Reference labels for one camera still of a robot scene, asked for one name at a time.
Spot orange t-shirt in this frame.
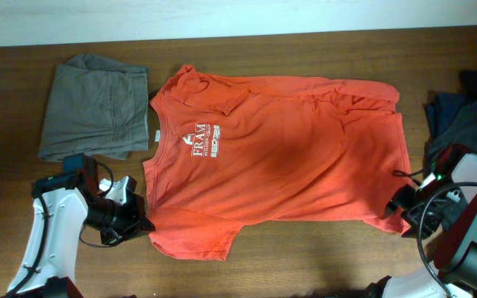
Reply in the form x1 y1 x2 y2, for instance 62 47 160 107
143 65 410 261

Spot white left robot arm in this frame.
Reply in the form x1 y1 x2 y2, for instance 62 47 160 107
5 171 155 298

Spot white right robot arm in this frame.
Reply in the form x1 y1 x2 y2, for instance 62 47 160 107
361 144 477 298

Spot dark blue clothes pile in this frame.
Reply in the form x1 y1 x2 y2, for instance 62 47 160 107
425 70 477 163

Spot folded grey pants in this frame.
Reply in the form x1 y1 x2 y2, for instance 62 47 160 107
38 54 149 161

